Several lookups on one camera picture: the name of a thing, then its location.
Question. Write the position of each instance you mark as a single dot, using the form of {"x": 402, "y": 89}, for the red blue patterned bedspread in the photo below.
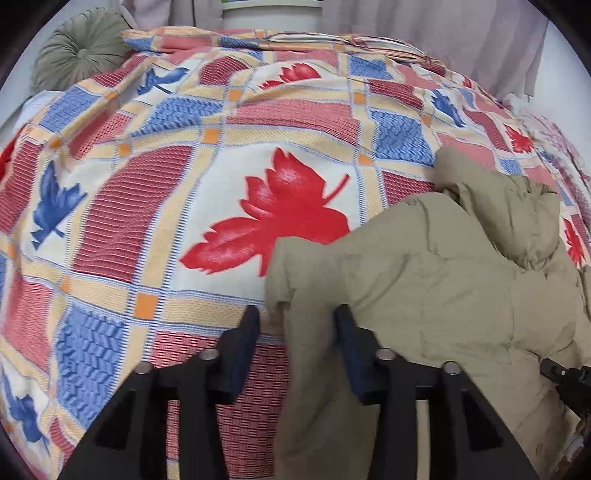
{"x": 141, "y": 207}

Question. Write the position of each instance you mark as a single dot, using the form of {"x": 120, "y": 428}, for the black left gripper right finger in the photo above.
{"x": 467, "y": 437}

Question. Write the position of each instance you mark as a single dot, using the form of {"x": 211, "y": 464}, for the pink floral quilt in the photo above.
{"x": 552, "y": 143}

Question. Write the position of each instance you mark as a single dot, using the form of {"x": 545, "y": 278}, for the round green pleated cushion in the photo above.
{"x": 88, "y": 44}

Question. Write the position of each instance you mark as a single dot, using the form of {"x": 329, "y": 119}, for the grey curtain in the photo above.
{"x": 497, "y": 44}

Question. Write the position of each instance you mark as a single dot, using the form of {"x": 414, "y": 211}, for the khaki puffer jacket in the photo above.
{"x": 474, "y": 272}

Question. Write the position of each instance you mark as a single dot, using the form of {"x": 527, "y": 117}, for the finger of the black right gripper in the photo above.
{"x": 573, "y": 385}

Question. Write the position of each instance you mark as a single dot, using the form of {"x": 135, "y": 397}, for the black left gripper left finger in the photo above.
{"x": 127, "y": 440}

